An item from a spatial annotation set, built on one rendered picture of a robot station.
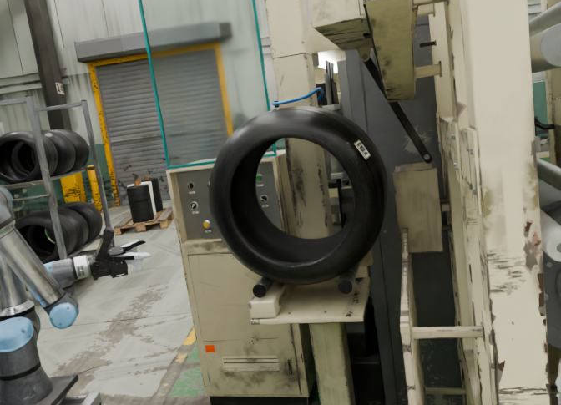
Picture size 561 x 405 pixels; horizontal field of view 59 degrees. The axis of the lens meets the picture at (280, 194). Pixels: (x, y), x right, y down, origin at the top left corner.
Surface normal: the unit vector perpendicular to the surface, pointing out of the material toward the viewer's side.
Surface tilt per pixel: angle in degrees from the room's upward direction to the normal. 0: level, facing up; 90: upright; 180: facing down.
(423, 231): 90
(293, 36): 90
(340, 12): 90
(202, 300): 90
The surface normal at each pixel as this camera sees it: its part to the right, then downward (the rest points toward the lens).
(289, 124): -0.24, 0.00
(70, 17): -0.07, 0.16
